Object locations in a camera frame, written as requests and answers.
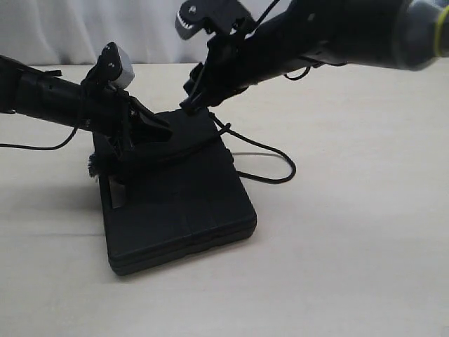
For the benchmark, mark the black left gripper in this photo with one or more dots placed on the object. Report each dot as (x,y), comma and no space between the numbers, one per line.
(105,107)

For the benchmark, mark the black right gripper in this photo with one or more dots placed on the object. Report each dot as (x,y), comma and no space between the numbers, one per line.
(224,74)

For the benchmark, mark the black plastic carry case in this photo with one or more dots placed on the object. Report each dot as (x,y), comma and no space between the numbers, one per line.
(184,199)

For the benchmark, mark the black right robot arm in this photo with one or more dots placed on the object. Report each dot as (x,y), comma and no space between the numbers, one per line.
(400,35)

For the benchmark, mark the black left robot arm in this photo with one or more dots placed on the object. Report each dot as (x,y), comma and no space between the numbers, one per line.
(44,95)

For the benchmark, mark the white backdrop curtain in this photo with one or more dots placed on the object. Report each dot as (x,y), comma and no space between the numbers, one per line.
(75,32)

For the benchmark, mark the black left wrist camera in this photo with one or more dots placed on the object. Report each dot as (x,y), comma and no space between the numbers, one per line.
(115,66)

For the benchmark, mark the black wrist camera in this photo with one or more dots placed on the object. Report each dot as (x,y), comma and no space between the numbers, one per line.
(214,16)
(115,66)

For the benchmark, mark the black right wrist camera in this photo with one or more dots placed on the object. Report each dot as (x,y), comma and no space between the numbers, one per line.
(214,16)

